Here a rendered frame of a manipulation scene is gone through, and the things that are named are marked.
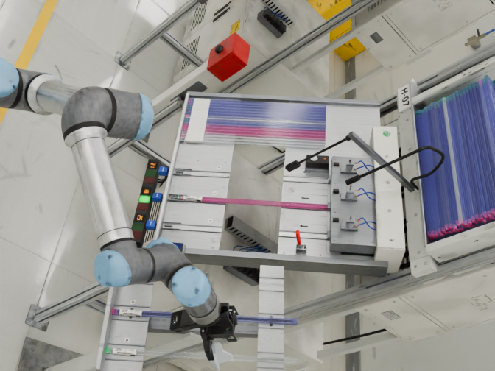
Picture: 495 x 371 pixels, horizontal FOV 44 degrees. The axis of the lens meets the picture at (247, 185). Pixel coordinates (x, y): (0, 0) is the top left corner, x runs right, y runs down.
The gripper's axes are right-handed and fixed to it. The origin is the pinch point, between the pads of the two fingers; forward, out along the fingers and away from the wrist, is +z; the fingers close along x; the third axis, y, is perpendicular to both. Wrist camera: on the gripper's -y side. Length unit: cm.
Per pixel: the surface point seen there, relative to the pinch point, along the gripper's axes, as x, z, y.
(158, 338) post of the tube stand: 8.9, 19.8, -23.8
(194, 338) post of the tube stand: 6.3, 14.6, -10.9
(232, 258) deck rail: 31.1, 13.9, -1.0
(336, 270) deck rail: 29.3, 22.3, 29.5
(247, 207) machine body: 76, 56, -7
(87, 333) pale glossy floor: 31, 69, -72
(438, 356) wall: 56, 184, 71
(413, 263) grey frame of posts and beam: 28, 18, 52
